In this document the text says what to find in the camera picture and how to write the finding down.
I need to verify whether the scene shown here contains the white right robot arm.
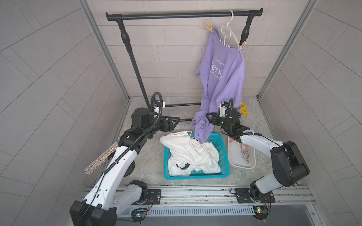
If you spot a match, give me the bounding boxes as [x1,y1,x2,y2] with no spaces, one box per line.
[206,113,310,203]

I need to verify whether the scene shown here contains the white plastic hanger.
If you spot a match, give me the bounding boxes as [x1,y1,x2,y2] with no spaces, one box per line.
[220,10,240,51]

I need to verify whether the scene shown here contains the left circuit board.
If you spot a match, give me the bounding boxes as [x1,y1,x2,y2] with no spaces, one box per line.
[131,208,149,222]

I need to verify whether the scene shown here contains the purple t-shirt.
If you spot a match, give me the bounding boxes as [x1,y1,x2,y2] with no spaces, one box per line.
[191,27,245,144]

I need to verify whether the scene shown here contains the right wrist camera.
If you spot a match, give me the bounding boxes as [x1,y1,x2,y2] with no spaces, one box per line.
[219,101,229,117]

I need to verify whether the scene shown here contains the pink clothespin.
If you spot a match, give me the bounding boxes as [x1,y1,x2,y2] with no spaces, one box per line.
[238,41,246,51]

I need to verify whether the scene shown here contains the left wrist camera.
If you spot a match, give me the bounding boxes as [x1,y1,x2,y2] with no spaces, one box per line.
[153,100,166,114]

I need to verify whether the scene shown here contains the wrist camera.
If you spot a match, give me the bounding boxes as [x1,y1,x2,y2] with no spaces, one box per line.
[219,101,229,117]
[153,100,166,114]

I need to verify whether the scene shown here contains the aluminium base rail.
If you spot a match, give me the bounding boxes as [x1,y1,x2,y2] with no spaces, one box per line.
[116,186,315,219]

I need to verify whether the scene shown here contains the right circuit board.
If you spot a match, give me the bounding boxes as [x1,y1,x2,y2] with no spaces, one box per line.
[253,206,269,220]

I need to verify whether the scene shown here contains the white garment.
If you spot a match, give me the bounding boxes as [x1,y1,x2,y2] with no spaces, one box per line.
[160,131,221,177]

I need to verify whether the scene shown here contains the circuit board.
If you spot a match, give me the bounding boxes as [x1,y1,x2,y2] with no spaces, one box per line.
[131,208,149,222]
[253,206,269,220]

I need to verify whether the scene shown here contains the black round base stand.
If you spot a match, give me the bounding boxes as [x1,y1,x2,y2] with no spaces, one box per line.
[124,161,135,177]

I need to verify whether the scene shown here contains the black metal clothes rack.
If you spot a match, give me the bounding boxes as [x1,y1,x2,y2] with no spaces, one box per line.
[106,9,264,128]

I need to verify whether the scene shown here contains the yellow plastic triangle toy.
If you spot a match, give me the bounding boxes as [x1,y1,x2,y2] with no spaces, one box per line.
[240,102,248,115]

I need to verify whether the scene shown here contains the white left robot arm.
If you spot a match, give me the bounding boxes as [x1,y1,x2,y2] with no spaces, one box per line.
[69,108,180,226]

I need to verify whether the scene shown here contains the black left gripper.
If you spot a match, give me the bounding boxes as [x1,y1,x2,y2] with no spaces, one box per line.
[141,114,180,137]

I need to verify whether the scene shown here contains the teal plastic laundry basket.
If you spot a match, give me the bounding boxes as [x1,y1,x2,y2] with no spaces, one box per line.
[164,133,230,180]

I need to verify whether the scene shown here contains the beige clothespin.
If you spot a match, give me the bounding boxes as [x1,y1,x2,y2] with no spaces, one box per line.
[205,19,214,33]

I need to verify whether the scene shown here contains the white plastic clothespin tray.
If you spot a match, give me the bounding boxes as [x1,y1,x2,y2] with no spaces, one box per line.
[227,138,256,170]

